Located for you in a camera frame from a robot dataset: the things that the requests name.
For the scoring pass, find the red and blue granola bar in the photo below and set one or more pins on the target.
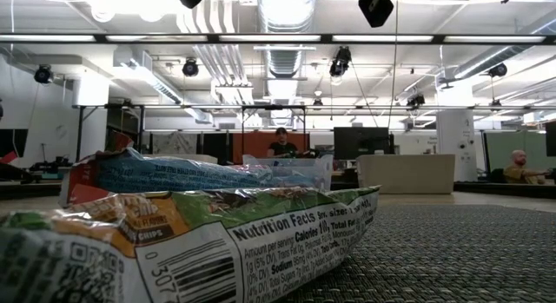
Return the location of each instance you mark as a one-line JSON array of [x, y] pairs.
[[174, 175]]

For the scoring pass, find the orange and green granola bar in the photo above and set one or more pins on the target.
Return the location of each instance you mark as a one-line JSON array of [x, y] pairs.
[[195, 251]]

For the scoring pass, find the black ceiling spotlight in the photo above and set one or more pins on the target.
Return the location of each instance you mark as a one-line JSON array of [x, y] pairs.
[[341, 62], [190, 67], [497, 70], [43, 74], [416, 100], [317, 102]]

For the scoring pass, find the black monitor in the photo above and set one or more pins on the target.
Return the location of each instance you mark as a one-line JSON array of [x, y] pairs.
[[360, 142]]

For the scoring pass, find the white pillar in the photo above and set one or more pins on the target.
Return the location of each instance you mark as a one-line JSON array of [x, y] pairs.
[[456, 133]]

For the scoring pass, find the red panel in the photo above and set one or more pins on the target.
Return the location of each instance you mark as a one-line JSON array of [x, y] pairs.
[[256, 144]]

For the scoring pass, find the clear plastic bin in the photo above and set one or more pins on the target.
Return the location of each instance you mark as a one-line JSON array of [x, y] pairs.
[[323, 166]]

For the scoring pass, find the person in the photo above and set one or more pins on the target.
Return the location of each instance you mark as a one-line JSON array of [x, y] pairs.
[[519, 173], [282, 146]]

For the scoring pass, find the light grey plastic bin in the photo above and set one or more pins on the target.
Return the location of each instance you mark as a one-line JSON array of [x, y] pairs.
[[406, 175]]

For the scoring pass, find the green partition curtain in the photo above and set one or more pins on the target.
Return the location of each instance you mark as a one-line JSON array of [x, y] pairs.
[[504, 146]]

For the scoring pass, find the grey woven placemat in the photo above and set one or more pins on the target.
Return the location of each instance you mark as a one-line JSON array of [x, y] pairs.
[[456, 259]]

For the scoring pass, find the black aluminium table frame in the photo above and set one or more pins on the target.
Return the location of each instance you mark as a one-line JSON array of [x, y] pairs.
[[326, 38]]

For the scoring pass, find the silver ventilation duct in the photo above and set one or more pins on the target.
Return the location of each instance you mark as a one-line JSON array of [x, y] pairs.
[[284, 60]]

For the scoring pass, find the black background rig frame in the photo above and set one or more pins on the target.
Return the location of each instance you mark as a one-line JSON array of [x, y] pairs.
[[174, 107]]

